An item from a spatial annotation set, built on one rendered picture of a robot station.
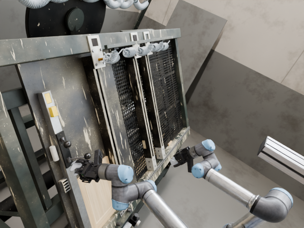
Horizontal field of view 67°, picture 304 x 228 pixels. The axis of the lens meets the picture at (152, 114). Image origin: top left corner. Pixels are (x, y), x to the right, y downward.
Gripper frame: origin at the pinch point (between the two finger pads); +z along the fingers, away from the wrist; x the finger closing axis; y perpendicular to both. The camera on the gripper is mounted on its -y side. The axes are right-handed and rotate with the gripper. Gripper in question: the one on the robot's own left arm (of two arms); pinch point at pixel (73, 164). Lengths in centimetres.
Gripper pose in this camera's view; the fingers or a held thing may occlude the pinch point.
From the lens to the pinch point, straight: 128.2
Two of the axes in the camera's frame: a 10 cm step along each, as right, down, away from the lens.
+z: -8.8, 0.2, 4.7
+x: 3.1, 7.7, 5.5
